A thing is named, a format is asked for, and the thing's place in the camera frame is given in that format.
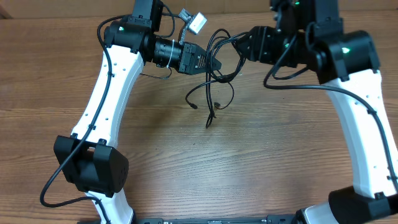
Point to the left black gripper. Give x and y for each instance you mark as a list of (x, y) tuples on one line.
[(189, 55)]

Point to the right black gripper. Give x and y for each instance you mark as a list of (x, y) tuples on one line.
[(262, 43)]

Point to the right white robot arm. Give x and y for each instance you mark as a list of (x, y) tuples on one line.
[(310, 33)]

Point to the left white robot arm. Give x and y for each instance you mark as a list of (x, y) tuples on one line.
[(89, 157)]

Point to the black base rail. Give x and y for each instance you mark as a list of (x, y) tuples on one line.
[(270, 219)]

